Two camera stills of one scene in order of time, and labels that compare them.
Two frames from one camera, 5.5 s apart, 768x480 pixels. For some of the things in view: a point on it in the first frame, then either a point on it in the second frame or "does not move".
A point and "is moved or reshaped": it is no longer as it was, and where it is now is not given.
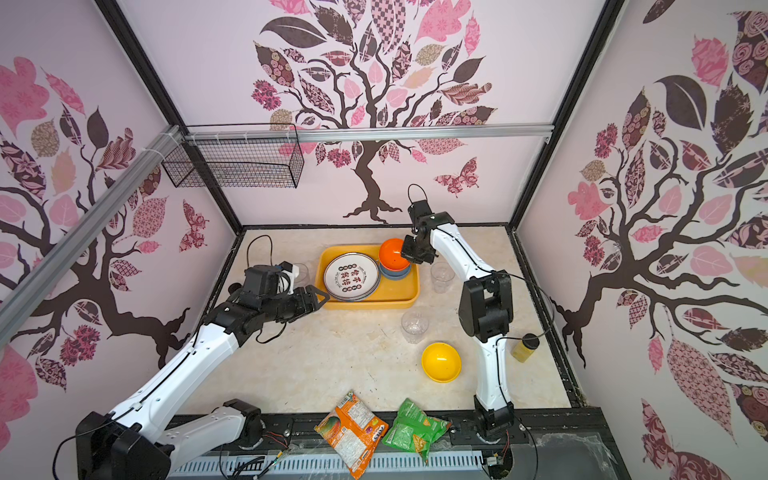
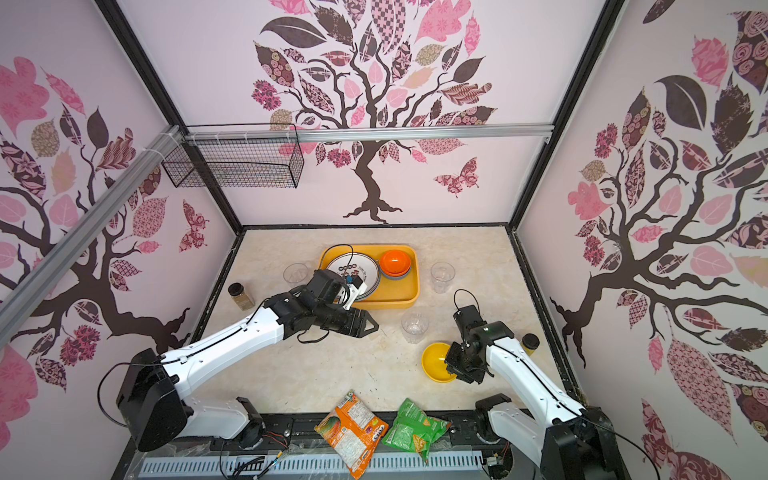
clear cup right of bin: x=442 y=274 does not move
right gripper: x=408 y=255 to x=452 y=363
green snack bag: x=415 y=430 does not move
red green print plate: x=351 y=277 does not move
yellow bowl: x=441 y=362 does not move
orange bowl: x=390 y=255 is moved or reshaped
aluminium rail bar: x=49 y=267 does not move
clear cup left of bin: x=301 y=280 does not move
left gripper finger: x=305 y=301 to x=358 y=318
